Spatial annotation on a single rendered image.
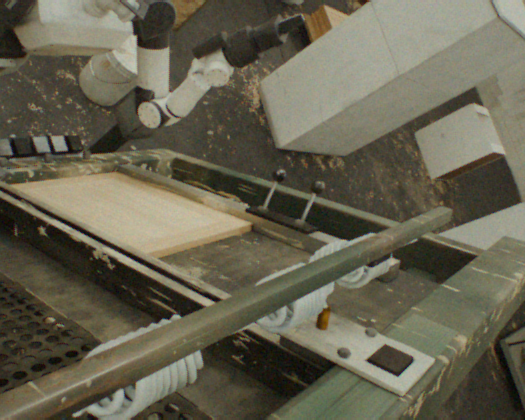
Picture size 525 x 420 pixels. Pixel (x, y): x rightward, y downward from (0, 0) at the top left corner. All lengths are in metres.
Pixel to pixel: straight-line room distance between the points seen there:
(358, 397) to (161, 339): 0.31
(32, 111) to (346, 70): 1.97
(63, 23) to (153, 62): 0.32
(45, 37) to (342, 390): 1.03
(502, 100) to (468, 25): 6.14
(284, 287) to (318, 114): 3.30
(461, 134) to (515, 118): 3.31
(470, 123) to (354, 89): 2.67
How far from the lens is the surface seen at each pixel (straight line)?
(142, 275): 0.91
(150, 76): 1.56
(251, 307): 0.42
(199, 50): 1.43
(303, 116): 3.80
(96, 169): 1.70
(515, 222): 4.64
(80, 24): 1.35
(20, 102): 2.86
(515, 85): 9.41
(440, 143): 6.16
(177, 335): 0.37
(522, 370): 6.10
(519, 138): 9.26
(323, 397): 0.61
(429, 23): 3.44
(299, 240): 1.29
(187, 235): 1.23
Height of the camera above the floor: 2.22
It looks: 38 degrees down
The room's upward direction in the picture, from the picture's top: 63 degrees clockwise
